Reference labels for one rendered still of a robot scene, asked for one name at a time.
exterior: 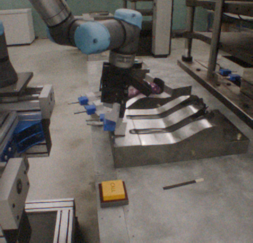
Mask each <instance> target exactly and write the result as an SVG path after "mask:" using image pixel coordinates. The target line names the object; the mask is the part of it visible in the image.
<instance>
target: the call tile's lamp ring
mask: <svg viewBox="0 0 253 243"><path fill-rule="evenodd" d="M122 184H123V188H124V194H125V198H122V199H114V200H109V201H103V199H102V188H101V185H102V183H100V184H99V196H100V203H105V202H118V201H126V200H128V195H127V191H126V187H125V183H124V181H122Z"/></svg>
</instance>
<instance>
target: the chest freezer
mask: <svg viewBox="0 0 253 243"><path fill-rule="evenodd" d="M31 10H32V9H31V8H21V9H18V10H0V19H1V21H2V23H3V25H4V28H5V37H6V44H7V45H11V44H26V43H28V45H30V43H31V42H32V41H34V39H35V36H34V27H33V19H32V12H31Z"/></svg>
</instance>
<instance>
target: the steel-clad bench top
mask: <svg viewBox="0 0 253 243"><path fill-rule="evenodd" d="M143 60H144V61H145V63H146V65H147V66H148V67H149V69H150V73H153V72H159V71H164V72H166V73H168V74H170V75H173V76H175V77H177V78H179V79H181V80H182V81H184V82H186V83H188V84H190V85H192V89H191V95H194V96H195V95H196V96H198V97H199V99H200V98H202V99H203V102H204V103H205V104H206V107H207V106H209V107H208V108H207V110H212V109H218V110H219V111H220V112H221V113H222V114H224V115H225V117H226V118H227V119H229V120H230V121H231V122H232V123H233V124H234V125H235V126H236V127H237V128H238V129H239V130H240V131H241V132H243V133H244V134H245V136H246V137H248V138H249V140H250V142H249V144H248V148H247V152H246V153H244V154H236V155H226V156H220V157H211V158H206V159H196V160H186V161H180V162H170V163H161V164H155V165H149V166H139V167H128V168H118V169H115V168H114V162H113V157H112V151H111V145H110V139H109V136H108V131H103V126H101V127H99V126H97V125H91V134H92V143H93V161H94V177H95V192H96V194H97V210H98V225H99V236H100V241H101V243H129V242H130V243H253V130H252V129H251V128H250V127H249V126H248V125H247V124H246V123H245V122H243V121H242V120H241V119H240V118H239V117H237V116H236V114H234V113H233V112H232V111H231V110H230V109H228V108H227V107H226V106H225V105H224V104H222V103H221V102H220V101H219V100H218V99H217V98H216V97H215V96H213V95H212V94H211V93H210V92H209V91H208V90H207V89H206V88H204V87H203V86H202V85H201V84H200V83H198V82H197V81H196V80H195V79H194V78H193V77H191V76H190V75H189V74H188V73H186V72H185V71H184V70H182V69H181V68H180V67H179V66H178V65H176V64H175V62H173V61H172V60H171V59H169V58H155V59H145V58H143ZM103 61H106V62H109V60H99V61H90V62H87V67H88V84H89V92H97V91H99V89H100V84H101V77H102V69H103ZM202 178H203V179H204V181H201V182H197V183H192V184H188V185H182V186H178V187H174V188H169V189H163V187H166V186H171V185H176V184H180V183H183V182H187V181H192V180H196V179H202ZM115 180H122V181H124V182H125V186H126V192H127V195H128V200H129V204H128V205H123V206H114V207H105V208H101V203H100V200H99V188H98V184H100V183H102V181H115ZM123 211H124V212H123ZM125 222H126V223H125Z"/></svg>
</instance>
